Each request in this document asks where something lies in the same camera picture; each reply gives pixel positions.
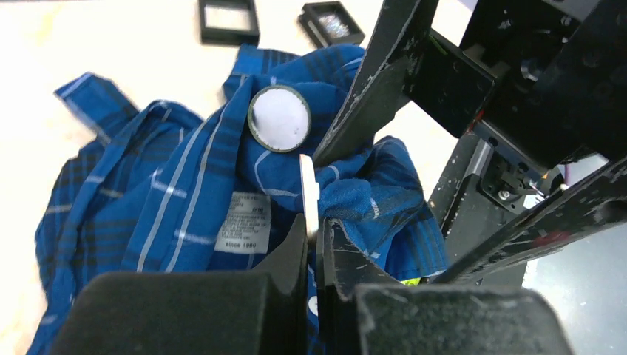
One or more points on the blue plaid shirt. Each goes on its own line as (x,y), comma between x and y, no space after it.
(163,190)

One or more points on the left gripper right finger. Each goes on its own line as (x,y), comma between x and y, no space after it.
(363,310)

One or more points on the lime green brick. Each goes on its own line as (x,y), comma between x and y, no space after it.
(412,282)

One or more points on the round colourful badge brooch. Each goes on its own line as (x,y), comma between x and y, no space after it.
(279,118)

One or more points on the black square frame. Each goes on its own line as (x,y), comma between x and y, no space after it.
(328,23)
(229,22)

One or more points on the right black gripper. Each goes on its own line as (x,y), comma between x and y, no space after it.
(540,83)

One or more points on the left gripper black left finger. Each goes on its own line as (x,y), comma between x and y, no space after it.
(259,311)

